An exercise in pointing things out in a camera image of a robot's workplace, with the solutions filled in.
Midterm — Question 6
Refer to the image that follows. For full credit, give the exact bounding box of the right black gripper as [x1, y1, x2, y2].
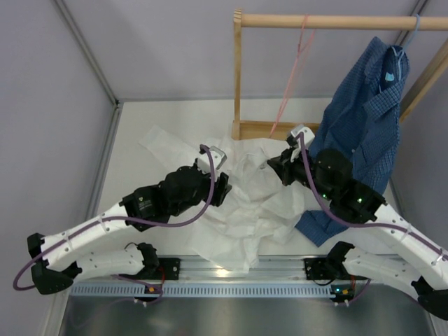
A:
[267, 145, 335, 202]

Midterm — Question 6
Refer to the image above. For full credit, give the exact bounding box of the white shirt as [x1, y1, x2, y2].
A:
[139, 126, 305, 273]

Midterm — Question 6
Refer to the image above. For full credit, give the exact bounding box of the pink wire hanger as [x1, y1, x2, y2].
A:
[268, 14, 316, 139]

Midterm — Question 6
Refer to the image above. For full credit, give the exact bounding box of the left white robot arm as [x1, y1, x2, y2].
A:
[27, 165, 232, 295]

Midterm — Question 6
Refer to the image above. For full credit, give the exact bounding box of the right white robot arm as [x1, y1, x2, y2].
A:
[267, 148, 447, 320]

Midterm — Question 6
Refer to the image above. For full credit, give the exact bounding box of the blue checked shirt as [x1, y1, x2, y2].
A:
[295, 35, 411, 248]

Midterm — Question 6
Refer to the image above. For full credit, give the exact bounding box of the wooden clothes rack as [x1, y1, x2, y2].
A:
[231, 9, 447, 140]

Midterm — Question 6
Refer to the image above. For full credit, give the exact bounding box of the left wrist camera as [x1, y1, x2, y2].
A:
[208, 146, 228, 171]

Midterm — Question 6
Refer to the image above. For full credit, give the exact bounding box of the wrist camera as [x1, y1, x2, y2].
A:
[286, 124, 315, 148]
[208, 146, 228, 171]

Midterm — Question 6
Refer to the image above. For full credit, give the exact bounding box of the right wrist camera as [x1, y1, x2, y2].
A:
[286, 124, 315, 148]

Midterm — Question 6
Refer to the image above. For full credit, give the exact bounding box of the aluminium mounting rail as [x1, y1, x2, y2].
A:
[57, 254, 438, 281]

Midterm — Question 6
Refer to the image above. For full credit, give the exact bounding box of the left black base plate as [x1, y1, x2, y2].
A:
[119, 258, 181, 281]

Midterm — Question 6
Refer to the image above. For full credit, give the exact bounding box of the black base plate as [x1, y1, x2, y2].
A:
[119, 258, 181, 281]
[304, 257, 346, 286]

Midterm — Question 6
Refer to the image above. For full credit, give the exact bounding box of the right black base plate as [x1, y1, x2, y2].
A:
[304, 257, 346, 286]

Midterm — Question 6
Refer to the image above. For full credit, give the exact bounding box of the slotted grey cable duct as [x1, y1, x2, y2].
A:
[70, 282, 351, 299]

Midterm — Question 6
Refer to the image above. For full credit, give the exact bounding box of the blue wire hanger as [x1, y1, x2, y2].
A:
[379, 13, 421, 92]

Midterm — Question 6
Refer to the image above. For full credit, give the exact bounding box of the aluminium corner post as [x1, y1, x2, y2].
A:
[51, 0, 120, 106]

